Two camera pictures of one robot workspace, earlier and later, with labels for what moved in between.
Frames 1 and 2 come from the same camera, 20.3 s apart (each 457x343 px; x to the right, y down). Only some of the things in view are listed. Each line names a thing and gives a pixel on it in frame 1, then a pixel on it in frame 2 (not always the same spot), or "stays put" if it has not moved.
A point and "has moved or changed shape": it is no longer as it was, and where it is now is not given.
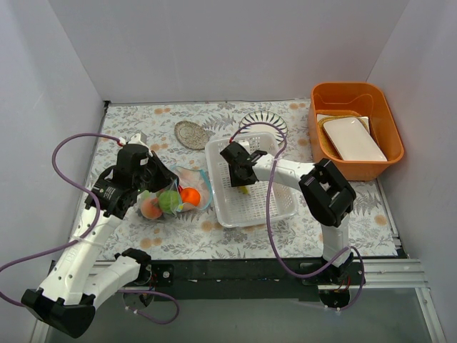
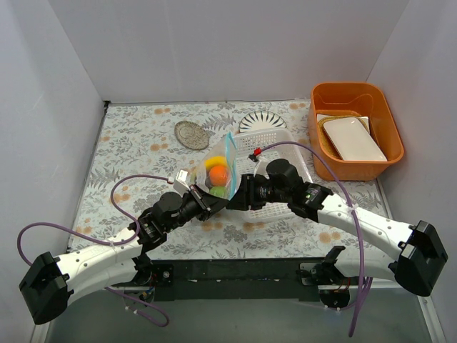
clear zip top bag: x=191 y=191 has moved or changed shape
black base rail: x=250 y=279 stays put
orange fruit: x=191 y=195 has moved or changed shape
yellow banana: x=244 y=189 has moved or changed shape
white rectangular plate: x=352 y=141 stays put
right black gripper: x=241 y=176 -> x=248 y=191
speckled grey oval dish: x=191 y=134 stays put
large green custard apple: x=169 y=201 has moved or changed shape
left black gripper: x=159 y=171 -> x=200 y=201
